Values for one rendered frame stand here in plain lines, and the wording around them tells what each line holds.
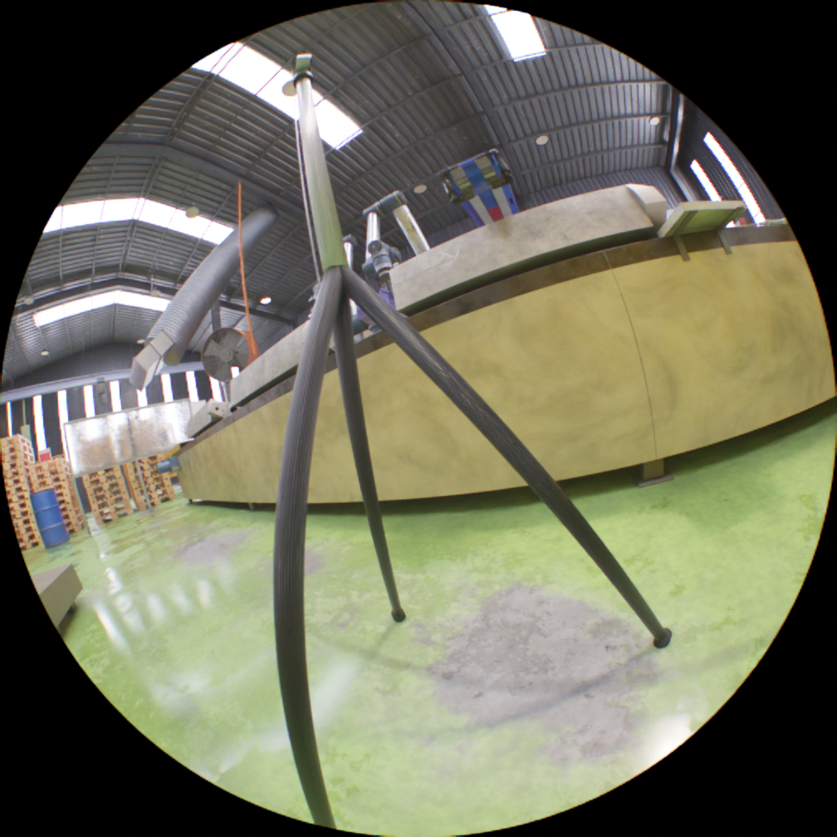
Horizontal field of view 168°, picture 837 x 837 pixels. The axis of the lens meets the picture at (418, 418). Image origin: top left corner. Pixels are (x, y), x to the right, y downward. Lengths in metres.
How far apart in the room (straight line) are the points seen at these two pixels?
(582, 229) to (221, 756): 1.53
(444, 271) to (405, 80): 9.14
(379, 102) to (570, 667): 10.29
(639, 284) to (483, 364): 0.59
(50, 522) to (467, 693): 5.87
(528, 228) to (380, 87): 9.06
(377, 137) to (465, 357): 9.92
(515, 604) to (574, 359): 0.69
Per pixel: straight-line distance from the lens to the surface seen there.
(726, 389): 1.11
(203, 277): 8.33
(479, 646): 0.59
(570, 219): 1.06
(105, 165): 11.53
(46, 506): 5.96
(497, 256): 1.01
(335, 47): 9.53
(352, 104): 9.98
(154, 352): 6.80
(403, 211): 2.54
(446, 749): 0.49
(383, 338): 1.12
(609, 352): 0.93
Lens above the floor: 0.45
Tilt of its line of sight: 3 degrees down
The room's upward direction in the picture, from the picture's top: 16 degrees counter-clockwise
